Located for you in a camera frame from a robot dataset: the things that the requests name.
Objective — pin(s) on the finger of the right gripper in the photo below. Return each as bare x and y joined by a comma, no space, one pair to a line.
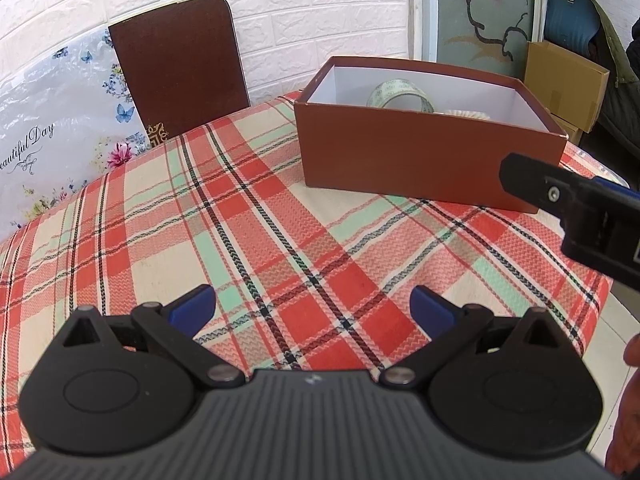
616,187

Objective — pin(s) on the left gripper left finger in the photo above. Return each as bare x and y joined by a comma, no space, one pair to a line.
152,345

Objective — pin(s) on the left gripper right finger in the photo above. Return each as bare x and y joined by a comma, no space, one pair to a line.
470,345

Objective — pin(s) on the red-brown cardboard box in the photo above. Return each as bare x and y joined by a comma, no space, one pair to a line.
400,151

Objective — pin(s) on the person's right hand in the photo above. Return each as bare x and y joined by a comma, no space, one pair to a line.
623,452

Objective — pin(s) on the olive green jacket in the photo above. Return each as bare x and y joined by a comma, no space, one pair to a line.
619,113

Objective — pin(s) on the lower cardboard box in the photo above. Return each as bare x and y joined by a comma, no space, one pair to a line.
574,133

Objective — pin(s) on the upper cardboard box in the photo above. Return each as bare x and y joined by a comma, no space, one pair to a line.
568,85

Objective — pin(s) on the plaid red bedsheet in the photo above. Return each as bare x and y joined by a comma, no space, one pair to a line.
304,277

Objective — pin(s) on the white ribbed item in box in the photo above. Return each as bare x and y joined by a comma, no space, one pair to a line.
468,114

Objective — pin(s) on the painted grey-green door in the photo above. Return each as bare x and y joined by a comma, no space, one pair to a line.
489,35

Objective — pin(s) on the floral white plastic bag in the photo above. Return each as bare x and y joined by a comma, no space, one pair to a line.
65,121

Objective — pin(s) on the clear tape roll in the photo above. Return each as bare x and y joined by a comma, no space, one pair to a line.
393,90

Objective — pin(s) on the dark brown wooden headboard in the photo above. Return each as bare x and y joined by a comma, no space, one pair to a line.
182,65

